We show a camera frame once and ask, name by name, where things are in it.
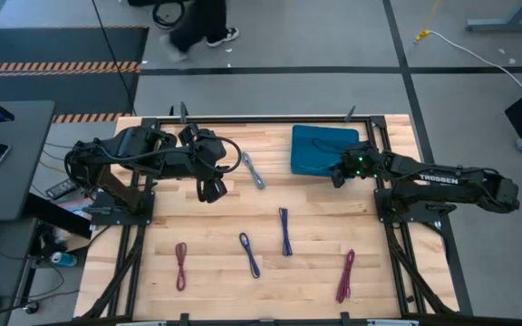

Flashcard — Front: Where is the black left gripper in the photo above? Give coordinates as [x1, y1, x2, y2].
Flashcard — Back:
[191, 129, 229, 203]

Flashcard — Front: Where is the grey USB-C cable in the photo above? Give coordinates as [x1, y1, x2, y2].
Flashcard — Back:
[239, 151, 266, 190]

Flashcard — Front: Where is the blue plastic tray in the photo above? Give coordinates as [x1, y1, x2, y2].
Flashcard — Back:
[289, 124, 362, 177]

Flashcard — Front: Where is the blue USB-C cable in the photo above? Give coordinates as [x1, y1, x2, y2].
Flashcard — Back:
[238, 232, 261, 280]

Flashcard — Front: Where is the dark red USB-C cable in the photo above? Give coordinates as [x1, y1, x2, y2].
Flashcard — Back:
[174, 242, 189, 292]

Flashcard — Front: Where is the dark purple USB-C cable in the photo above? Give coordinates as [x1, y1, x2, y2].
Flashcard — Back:
[278, 206, 294, 258]

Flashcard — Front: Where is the magenta USB-C cable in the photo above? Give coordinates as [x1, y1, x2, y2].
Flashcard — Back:
[335, 248, 356, 304]

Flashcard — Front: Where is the black power adapter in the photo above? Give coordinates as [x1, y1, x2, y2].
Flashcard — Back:
[44, 177, 80, 201]

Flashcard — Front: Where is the black desk support beam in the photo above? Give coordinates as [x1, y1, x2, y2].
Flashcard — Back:
[24, 193, 93, 240]

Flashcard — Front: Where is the teal drink can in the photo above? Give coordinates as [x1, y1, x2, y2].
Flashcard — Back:
[48, 251, 79, 268]

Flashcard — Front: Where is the person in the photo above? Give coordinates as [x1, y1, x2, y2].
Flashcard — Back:
[159, 0, 241, 63]

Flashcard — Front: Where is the grey table leg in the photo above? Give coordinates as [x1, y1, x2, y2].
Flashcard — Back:
[464, 0, 522, 33]

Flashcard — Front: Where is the black hazard-striped floor mat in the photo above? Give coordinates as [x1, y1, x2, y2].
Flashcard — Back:
[0, 24, 150, 124]

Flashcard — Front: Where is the grey lower desk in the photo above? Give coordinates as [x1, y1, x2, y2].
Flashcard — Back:
[0, 217, 39, 326]

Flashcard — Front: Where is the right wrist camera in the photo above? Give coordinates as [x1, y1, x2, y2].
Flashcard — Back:
[330, 167, 347, 189]

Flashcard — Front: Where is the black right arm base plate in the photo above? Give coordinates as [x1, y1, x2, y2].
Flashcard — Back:
[373, 187, 458, 224]

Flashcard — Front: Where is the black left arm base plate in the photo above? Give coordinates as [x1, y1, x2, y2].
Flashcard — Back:
[89, 189, 156, 226]

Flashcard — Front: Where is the black aluminium table frame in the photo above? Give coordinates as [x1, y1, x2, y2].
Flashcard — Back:
[79, 114, 461, 326]

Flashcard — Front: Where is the yellow floor cable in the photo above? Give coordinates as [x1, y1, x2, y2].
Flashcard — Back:
[413, 0, 441, 43]

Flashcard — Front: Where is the white floor cable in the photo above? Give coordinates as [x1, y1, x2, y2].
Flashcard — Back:
[425, 29, 522, 91]

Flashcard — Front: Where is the thin black floor cable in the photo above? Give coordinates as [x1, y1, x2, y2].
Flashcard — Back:
[90, 0, 138, 117]

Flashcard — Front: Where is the coiled black cable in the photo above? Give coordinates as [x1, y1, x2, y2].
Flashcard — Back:
[151, 0, 185, 31]

